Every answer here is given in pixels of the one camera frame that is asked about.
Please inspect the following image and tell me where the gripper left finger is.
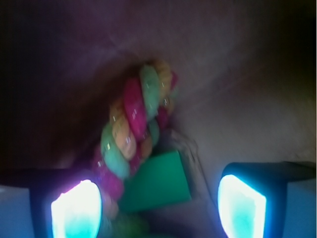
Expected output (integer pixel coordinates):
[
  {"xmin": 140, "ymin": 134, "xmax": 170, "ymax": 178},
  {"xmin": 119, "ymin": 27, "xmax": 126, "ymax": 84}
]
[{"xmin": 0, "ymin": 169, "xmax": 102, "ymax": 238}]

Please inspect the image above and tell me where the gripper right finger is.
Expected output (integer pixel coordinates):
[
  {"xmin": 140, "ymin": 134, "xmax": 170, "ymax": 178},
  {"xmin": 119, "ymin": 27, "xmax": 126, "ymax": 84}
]
[{"xmin": 217, "ymin": 161, "xmax": 317, "ymax": 238}]

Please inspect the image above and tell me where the multicolored twisted rope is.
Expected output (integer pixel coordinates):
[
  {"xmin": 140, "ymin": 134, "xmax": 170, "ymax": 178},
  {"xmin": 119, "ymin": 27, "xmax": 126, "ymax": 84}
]
[{"xmin": 90, "ymin": 59, "xmax": 179, "ymax": 221}]

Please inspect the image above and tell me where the green rectangular block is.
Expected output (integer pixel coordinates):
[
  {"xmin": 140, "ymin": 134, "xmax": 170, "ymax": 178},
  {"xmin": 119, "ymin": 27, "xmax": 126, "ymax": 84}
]
[{"xmin": 118, "ymin": 150, "xmax": 191, "ymax": 213}]

